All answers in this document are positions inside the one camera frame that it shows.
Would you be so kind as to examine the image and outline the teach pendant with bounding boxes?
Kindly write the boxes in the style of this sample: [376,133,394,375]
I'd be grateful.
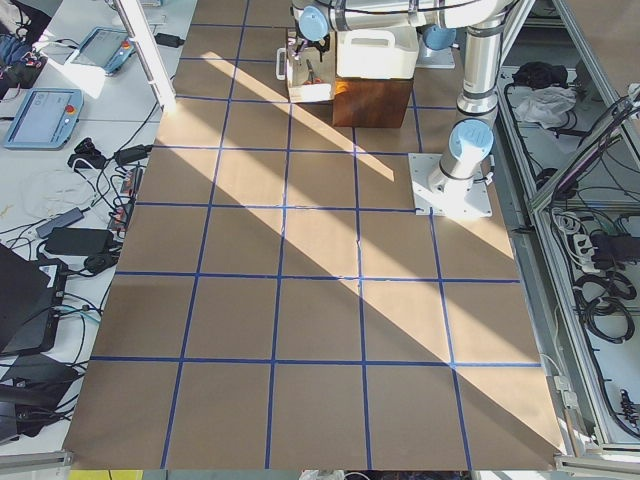
[3,88,84,150]
[66,27,135,76]

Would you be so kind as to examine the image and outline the near teach pendant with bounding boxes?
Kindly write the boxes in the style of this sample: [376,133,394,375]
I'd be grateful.
[3,88,84,150]

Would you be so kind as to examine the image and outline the aluminium frame post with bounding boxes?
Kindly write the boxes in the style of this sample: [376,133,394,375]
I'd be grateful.
[114,0,176,110]

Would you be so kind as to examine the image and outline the white plastic tray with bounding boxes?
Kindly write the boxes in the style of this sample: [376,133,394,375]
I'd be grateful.
[336,27,419,80]

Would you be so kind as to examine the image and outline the grey orange scissors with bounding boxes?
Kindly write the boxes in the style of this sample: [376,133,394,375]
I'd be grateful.
[304,59,322,85]

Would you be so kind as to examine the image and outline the white cloth pile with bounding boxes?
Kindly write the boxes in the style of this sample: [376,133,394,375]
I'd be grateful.
[514,86,577,129]

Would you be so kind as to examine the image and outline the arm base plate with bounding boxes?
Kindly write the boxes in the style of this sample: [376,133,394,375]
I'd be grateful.
[408,153,492,220]

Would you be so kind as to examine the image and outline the far teach pendant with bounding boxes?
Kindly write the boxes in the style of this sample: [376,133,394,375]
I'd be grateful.
[66,27,135,76]

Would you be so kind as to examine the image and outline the black laptop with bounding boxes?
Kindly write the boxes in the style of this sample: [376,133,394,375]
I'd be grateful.
[1,246,68,357]

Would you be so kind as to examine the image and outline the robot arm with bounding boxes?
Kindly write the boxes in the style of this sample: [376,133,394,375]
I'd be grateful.
[290,1,532,126]
[422,25,457,51]

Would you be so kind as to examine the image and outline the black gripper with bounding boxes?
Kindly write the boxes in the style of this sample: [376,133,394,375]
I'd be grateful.
[290,34,330,54]

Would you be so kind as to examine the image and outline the black power adapter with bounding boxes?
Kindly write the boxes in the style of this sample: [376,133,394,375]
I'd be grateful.
[44,227,116,256]

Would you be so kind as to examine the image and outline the dark wooden drawer cabinet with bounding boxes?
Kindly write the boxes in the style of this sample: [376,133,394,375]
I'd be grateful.
[332,77,414,128]

